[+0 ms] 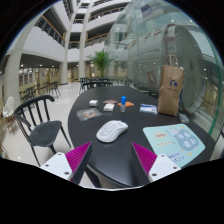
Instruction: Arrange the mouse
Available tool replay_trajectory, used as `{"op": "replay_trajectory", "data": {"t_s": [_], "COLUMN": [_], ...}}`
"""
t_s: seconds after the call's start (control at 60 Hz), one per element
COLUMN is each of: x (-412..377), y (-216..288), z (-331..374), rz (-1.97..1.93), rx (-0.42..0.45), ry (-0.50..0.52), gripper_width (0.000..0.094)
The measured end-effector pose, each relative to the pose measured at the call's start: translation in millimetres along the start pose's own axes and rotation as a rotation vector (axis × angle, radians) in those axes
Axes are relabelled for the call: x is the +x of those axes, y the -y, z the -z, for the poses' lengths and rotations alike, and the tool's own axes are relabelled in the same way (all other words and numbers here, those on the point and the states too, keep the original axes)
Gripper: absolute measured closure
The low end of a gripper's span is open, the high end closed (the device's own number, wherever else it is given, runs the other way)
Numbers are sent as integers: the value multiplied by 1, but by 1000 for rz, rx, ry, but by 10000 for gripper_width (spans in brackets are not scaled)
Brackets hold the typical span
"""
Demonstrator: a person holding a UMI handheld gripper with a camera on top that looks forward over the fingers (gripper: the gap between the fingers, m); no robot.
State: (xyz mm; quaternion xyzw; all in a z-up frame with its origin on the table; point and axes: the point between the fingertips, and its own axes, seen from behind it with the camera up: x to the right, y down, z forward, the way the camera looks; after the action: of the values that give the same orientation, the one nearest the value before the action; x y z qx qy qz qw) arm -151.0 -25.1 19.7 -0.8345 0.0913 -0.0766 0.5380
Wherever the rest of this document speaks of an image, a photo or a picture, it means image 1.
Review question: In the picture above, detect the group of black table chairs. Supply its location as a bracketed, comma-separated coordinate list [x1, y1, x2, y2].
[78, 77, 114, 92]

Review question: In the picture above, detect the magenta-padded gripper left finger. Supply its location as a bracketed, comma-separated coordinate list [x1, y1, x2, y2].
[39, 141, 94, 185]

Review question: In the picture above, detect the group of distant dark chairs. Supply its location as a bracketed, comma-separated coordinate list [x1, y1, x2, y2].
[19, 80, 62, 102]

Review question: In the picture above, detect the black spindle-back chair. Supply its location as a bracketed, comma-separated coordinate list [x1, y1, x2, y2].
[13, 94, 72, 167]

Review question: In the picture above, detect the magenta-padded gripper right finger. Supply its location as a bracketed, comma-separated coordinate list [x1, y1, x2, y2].
[130, 142, 183, 184]

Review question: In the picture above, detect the white lattice chair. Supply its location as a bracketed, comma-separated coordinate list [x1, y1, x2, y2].
[1, 95, 16, 118]

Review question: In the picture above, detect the small white box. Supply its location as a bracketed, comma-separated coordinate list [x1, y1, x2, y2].
[88, 99, 100, 108]

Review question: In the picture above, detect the small blue-capped bottle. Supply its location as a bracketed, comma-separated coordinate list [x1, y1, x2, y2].
[119, 95, 128, 113]

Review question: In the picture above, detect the green potted palm plant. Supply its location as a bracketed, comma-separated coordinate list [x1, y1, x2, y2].
[88, 49, 113, 78]

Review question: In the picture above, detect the light teal printed mouse pad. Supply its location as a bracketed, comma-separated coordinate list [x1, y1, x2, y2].
[142, 123, 206, 169]

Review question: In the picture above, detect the clear packet with cookie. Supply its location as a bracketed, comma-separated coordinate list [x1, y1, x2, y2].
[75, 107, 104, 123]

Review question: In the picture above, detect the white perforated computer mouse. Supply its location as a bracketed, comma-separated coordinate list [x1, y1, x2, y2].
[95, 119, 129, 144]

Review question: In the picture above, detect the cream rectangular box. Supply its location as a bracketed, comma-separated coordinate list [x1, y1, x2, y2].
[103, 103, 116, 113]

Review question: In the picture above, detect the orange flat packet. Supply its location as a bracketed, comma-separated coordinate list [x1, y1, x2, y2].
[117, 101, 135, 108]

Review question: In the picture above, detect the large grey ribbed cylinder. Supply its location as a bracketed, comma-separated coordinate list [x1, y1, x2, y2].
[128, 23, 205, 114]

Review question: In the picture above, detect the white and blue packet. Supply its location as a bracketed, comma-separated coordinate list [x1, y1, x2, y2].
[138, 103, 158, 115]

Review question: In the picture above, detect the dark grey flat case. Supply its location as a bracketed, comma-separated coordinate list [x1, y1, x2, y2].
[177, 112, 190, 125]

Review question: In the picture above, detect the brown paper carrier bag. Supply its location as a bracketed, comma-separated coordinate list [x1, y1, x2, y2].
[157, 54, 185, 117]

